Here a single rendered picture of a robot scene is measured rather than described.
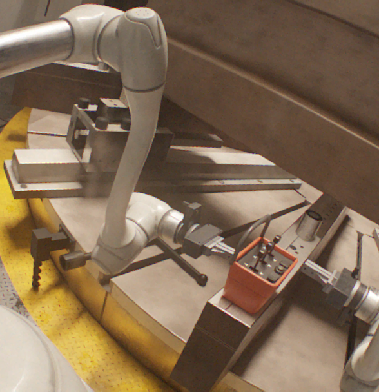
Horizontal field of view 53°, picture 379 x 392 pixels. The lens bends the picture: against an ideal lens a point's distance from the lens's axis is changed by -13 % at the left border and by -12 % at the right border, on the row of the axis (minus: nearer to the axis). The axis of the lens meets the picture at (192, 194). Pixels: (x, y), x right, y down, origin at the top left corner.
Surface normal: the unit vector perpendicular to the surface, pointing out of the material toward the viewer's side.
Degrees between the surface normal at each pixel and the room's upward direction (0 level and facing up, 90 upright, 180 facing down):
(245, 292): 97
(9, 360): 9
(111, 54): 115
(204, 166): 72
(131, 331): 90
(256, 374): 0
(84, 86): 90
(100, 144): 90
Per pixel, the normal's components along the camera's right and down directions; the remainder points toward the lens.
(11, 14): -0.22, 0.38
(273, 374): 0.31, -0.85
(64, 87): 0.20, 0.50
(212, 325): -0.52, 0.23
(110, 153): 0.54, 0.53
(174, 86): -0.75, 0.07
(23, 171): 0.61, 0.24
